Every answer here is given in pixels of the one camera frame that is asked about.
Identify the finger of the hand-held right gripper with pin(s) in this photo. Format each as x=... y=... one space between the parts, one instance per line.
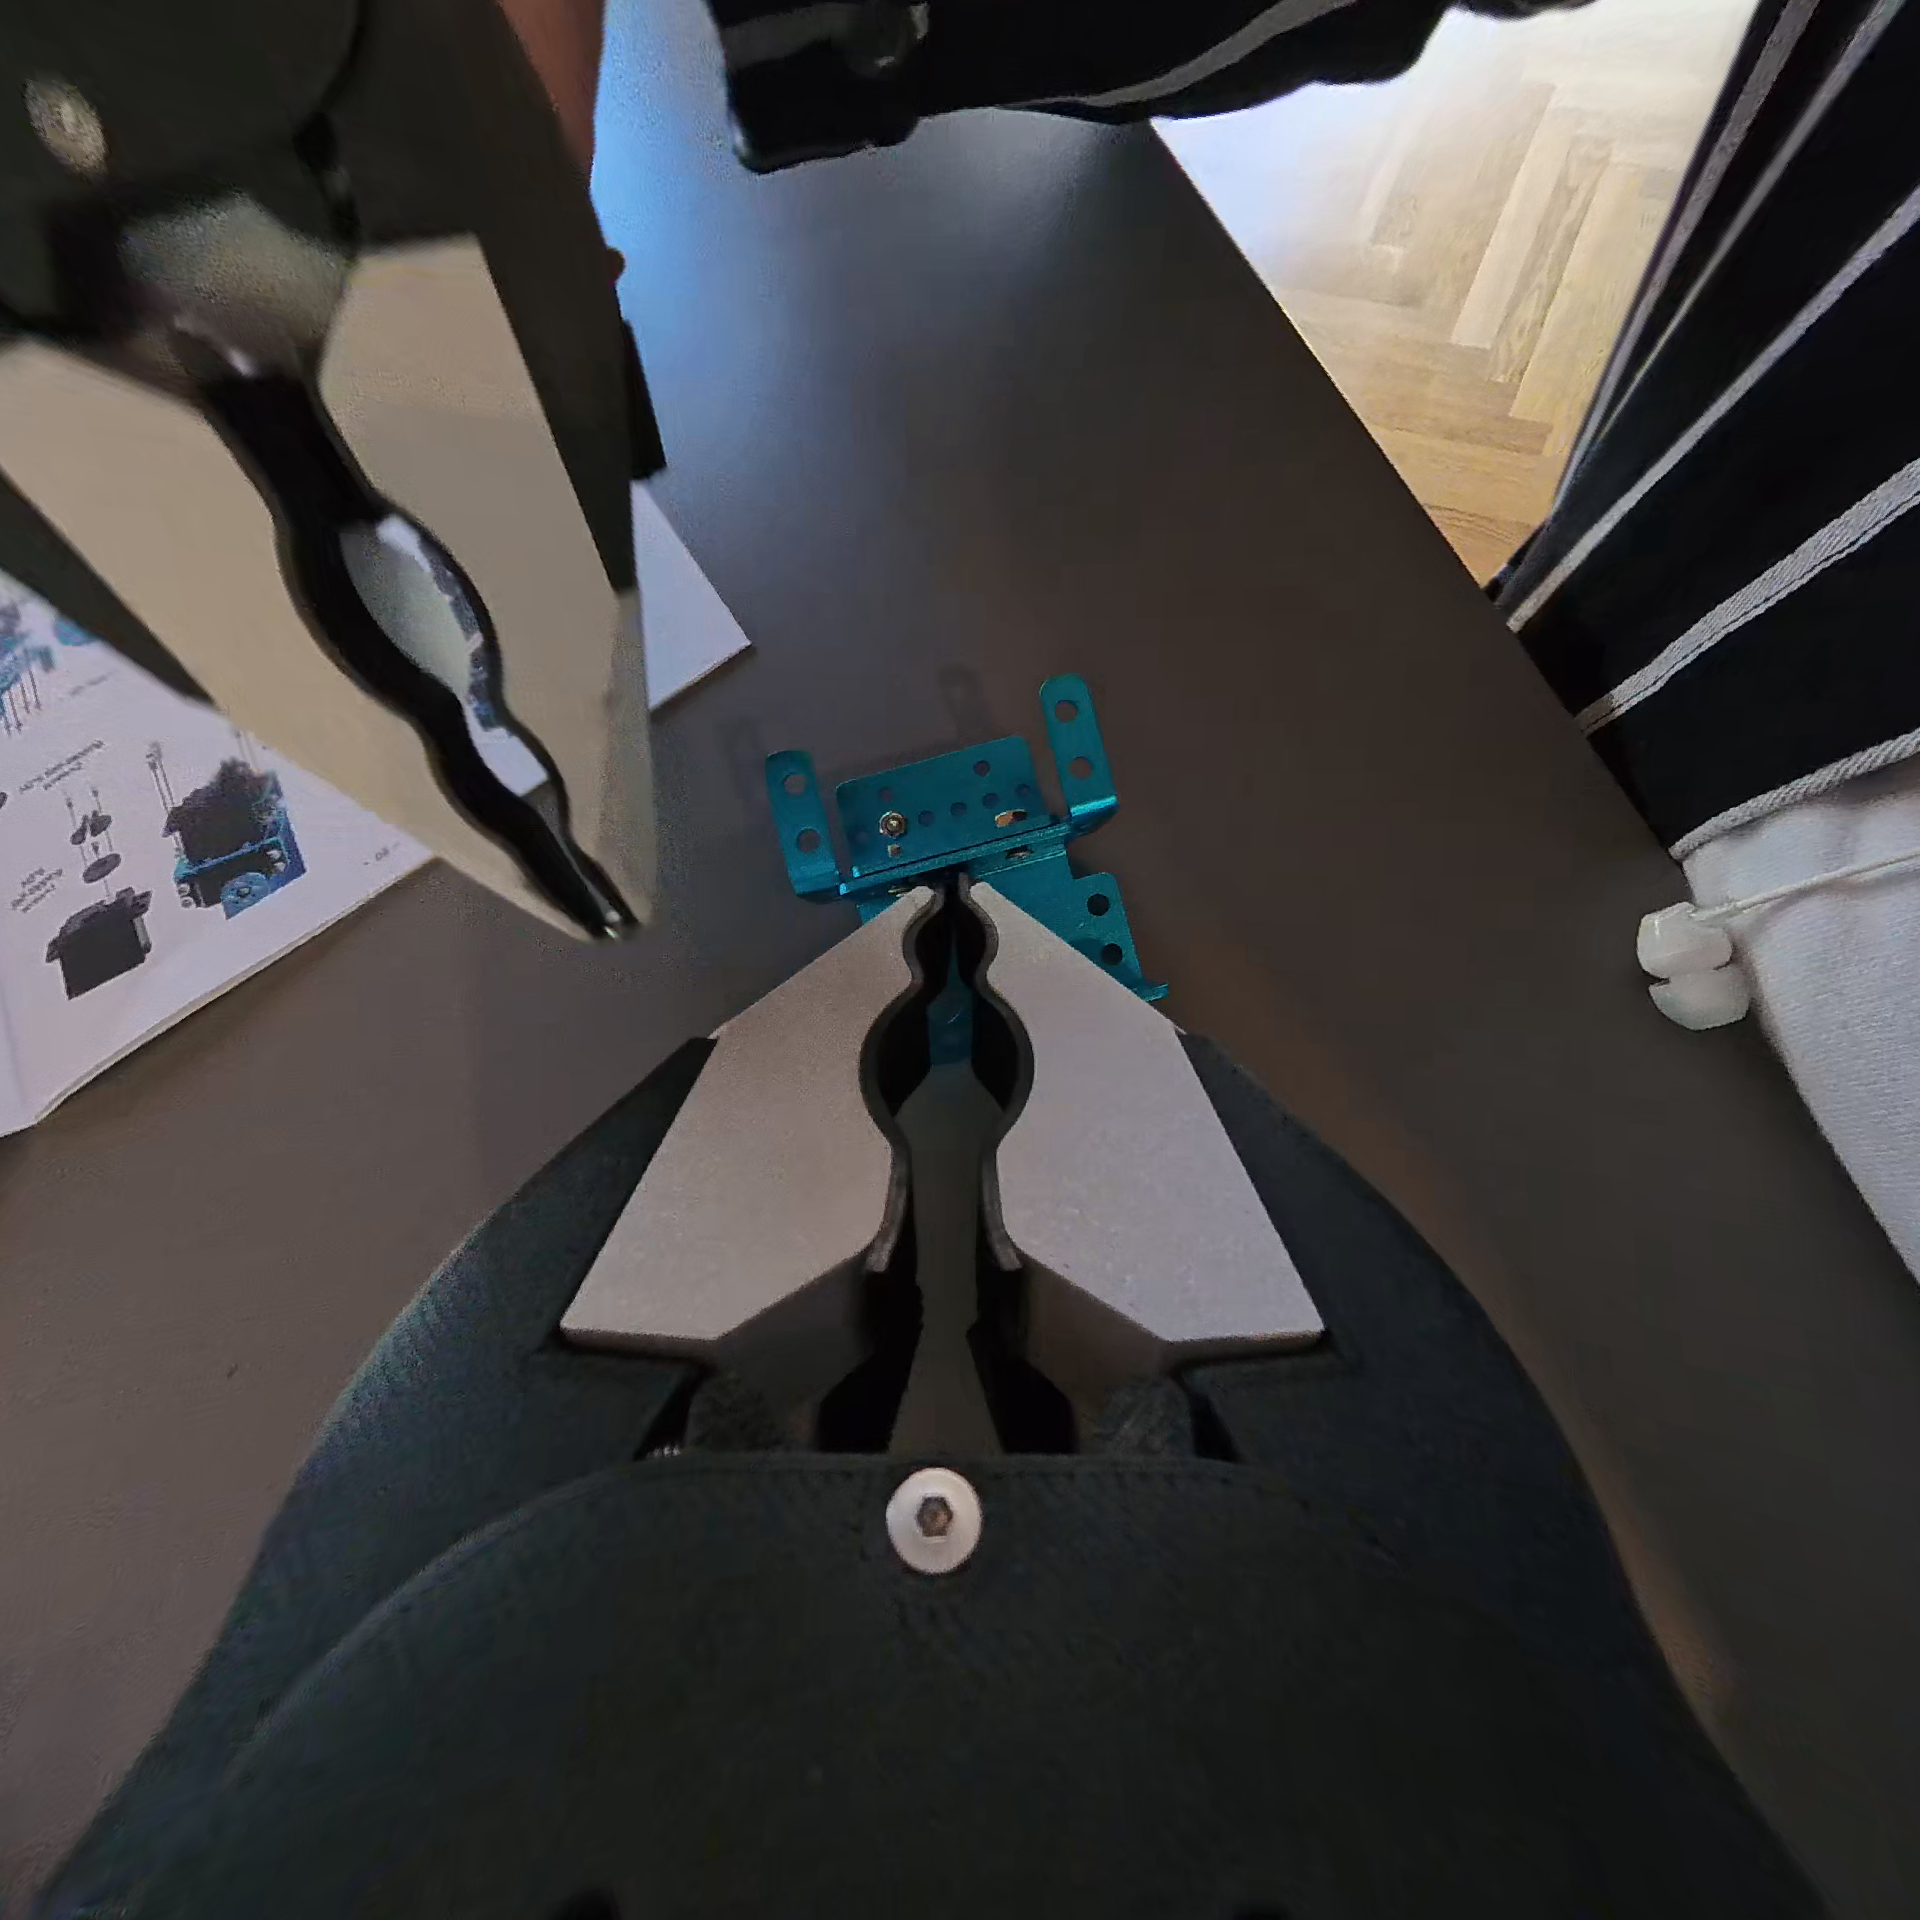
x=149 y=510
x=451 y=420

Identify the dark grey desk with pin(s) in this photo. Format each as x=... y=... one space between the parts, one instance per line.
x=1201 y=600

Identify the white instruction manual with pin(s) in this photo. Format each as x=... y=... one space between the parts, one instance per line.
x=135 y=1036

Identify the person's right hand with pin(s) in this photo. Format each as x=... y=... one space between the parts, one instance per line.
x=563 y=75

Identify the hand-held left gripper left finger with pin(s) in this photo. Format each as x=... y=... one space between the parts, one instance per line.
x=735 y=1201

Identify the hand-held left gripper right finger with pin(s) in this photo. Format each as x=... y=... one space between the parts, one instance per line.
x=1154 y=1201

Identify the black striped jacket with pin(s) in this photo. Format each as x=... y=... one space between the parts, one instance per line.
x=1770 y=628

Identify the white garment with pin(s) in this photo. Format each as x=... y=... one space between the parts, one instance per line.
x=1845 y=1019

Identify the blue metal bracket assembly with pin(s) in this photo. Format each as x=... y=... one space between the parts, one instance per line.
x=861 y=849

